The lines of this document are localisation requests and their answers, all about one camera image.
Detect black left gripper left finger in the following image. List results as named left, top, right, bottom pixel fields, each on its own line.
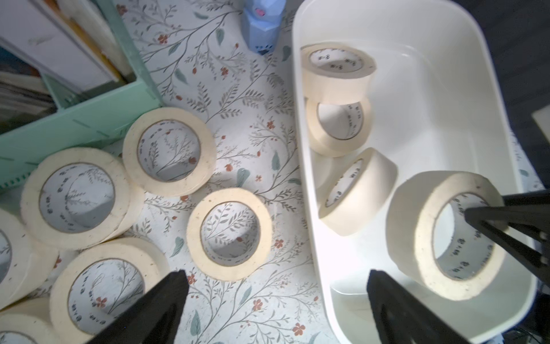
left=89, top=269, right=189, bottom=343

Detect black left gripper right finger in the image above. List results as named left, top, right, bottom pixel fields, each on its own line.
left=367, top=269, right=468, bottom=344

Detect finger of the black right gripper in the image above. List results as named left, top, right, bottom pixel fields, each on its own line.
left=464, top=204, right=549, bottom=285
left=503, top=189, right=550, bottom=206

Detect cream masking tape roll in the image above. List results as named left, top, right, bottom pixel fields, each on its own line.
left=386, top=171, right=506, bottom=301
left=186, top=188, right=273, bottom=282
left=50, top=237, right=170, bottom=343
left=317, top=148, right=398, bottom=237
left=1, top=209, right=59, bottom=308
left=1, top=298, right=63, bottom=344
left=305, top=98, right=373, bottom=158
left=123, top=107, right=216, bottom=197
left=301, top=42, right=377, bottom=105
left=20, top=148, right=146, bottom=250

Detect white plastic storage box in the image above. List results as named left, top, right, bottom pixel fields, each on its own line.
left=292, top=1, right=537, bottom=343

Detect mint green file organizer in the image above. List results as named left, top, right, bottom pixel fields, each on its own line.
left=1, top=1, right=164, bottom=191

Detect floral patterned table mat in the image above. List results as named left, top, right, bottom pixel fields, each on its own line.
left=115, top=1, right=336, bottom=343

